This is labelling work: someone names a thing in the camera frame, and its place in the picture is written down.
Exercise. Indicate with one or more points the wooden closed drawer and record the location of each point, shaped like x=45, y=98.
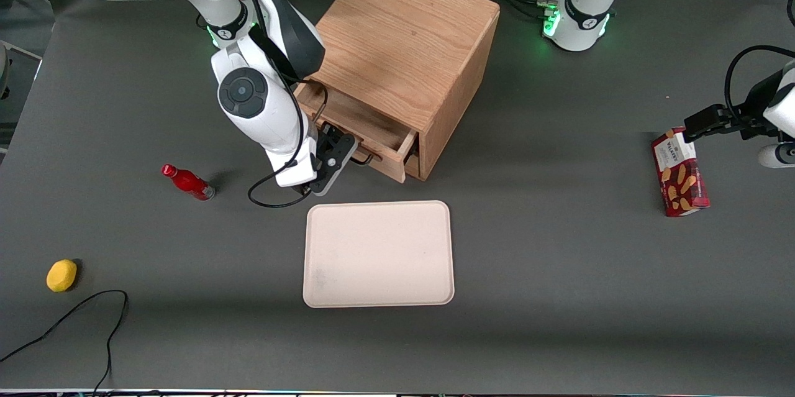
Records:
x=413, y=167

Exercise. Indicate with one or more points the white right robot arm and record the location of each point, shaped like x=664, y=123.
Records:
x=248, y=99

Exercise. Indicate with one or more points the wooden drawer cabinet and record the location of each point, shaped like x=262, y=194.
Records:
x=410, y=30

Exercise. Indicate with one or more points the red bottle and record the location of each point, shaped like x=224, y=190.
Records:
x=186, y=181

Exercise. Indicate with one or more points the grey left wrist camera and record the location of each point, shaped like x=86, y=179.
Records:
x=776, y=156

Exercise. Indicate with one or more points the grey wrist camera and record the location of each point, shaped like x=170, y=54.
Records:
x=776, y=156
x=332, y=166

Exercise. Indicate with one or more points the red tartan shortbread box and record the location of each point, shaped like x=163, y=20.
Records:
x=680, y=179

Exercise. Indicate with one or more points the cream plastic tray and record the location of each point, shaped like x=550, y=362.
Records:
x=379, y=254

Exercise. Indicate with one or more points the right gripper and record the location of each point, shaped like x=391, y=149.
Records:
x=324, y=142

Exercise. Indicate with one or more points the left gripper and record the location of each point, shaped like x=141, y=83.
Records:
x=748, y=118

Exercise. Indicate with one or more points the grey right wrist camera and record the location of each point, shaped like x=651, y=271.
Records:
x=332, y=166

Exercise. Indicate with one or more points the yellow lemon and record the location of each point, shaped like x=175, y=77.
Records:
x=61, y=276

